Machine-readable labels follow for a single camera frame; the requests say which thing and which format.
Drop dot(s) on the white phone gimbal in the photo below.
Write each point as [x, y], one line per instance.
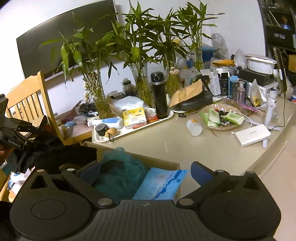
[280, 88]

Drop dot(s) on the clear glass plate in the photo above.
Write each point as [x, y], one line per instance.
[222, 109]

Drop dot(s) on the black zipper case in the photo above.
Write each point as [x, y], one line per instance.
[203, 99]

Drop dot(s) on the green wipes pack left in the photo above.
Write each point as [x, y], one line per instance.
[214, 116]

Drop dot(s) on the white plastic jar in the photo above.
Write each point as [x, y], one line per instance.
[194, 127]

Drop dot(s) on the left bamboo vase plant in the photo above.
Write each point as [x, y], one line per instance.
[89, 56]

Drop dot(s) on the wall mounted television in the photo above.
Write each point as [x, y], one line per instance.
[39, 48]

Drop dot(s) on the middle bamboo vase plant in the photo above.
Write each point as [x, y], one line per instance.
[130, 44]

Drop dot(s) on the brown cardboard box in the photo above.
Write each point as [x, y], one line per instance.
[149, 162]

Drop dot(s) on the wooden chair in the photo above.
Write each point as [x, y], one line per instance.
[29, 101]

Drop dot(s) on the blue tissue pack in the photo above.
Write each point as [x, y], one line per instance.
[160, 184]

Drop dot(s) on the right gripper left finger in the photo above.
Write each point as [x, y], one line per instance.
[82, 179]

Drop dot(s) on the green wet wipes pack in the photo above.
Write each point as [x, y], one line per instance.
[235, 118]

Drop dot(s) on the far bamboo vase plant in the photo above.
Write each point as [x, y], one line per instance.
[191, 19]

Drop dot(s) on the wooden keychain toy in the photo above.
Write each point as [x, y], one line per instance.
[111, 133]

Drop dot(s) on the white food container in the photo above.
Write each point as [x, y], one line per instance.
[260, 64]

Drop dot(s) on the yellow medicine box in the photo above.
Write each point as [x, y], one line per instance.
[134, 118]

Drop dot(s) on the right bamboo vase plant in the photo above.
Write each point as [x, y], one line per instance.
[165, 36]

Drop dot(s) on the white product carton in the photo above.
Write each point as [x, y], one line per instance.
[214, 83]

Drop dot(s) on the pink soap pump bottle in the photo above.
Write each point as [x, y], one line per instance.
[240, 93]

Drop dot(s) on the bamboo vase plant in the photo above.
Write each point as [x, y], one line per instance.
[165, 36]
[89, 56]
[191, 19]
[130, 44]

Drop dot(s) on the black rectangular box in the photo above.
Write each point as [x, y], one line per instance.
[249, 75]

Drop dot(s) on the white plastic bag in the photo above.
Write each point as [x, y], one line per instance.
[127, 103]

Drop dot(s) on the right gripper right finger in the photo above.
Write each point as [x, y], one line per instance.
[209, 182]

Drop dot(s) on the white blue lotion tube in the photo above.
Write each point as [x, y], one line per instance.
[117, 122]

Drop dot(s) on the white power bank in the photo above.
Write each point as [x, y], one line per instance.
[252, 135]

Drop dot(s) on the teal mesh bath pouf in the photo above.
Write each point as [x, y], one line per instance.
[120, 175]

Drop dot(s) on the black thermos bottle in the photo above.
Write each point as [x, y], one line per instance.
[159, 91]

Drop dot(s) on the white plastic tray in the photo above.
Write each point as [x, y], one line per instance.
[96, 138]

